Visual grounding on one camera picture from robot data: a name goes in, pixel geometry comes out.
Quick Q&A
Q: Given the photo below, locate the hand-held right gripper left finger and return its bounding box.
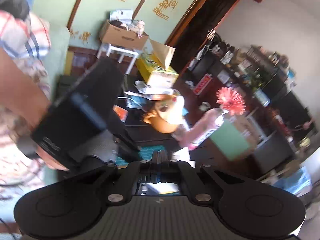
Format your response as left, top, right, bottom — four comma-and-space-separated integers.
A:
67, 151, 160, 204

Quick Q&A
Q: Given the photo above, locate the red sign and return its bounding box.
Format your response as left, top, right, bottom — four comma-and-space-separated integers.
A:
193, 74, 213, 96

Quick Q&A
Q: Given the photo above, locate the plaid cloth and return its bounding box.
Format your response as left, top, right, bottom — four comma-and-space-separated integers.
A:
0, 9, 52, 61

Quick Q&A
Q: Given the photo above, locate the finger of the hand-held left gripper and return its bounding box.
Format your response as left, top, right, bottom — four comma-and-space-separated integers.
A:
107, 124, 143, 153

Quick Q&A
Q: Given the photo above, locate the clear box with orange label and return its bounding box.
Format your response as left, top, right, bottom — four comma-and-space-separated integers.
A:
113, 105, 130, 123

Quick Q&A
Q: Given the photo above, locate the yellow tissue box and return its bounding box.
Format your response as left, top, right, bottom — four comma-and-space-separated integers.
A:
136, 39, 180, 87

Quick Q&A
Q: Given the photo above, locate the dark wooden door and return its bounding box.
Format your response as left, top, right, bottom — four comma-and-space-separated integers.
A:
165, 0, 251, 68

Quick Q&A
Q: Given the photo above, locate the green board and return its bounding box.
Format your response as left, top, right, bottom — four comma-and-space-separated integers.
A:
209, 124, 252, 162

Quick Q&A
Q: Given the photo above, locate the green cutting mat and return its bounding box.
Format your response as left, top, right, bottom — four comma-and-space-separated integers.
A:
115, 144, 167, 170

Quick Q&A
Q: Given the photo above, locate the stack of books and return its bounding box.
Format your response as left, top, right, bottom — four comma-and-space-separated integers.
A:
134, 80, 181, 101

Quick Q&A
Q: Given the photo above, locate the open cardboard box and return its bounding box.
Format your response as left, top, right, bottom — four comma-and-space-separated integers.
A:
99, 19, 150, 51

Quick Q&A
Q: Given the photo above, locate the printed blanket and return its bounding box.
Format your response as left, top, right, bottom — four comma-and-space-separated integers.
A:
0, 60, 52, 202

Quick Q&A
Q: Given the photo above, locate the pink plastic bottle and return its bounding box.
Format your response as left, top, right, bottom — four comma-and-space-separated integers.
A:
172, 107, 226, 151

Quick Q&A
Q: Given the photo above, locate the person's left forearm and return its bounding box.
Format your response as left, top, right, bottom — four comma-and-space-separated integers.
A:
0, 47, 53, 132

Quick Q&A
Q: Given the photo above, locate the pink gerbera flower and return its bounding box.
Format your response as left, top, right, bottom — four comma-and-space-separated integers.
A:
215, 87, 247, 117

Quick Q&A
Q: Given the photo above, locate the cluttered dark shelf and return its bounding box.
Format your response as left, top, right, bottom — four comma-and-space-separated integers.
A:
189, 34, 311, 142

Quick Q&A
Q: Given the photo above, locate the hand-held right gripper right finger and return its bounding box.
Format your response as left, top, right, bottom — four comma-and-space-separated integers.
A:
159, 151, 251, 203

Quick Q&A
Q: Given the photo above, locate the person's left hand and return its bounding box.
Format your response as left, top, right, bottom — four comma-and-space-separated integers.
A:
35, 148, 71, 172

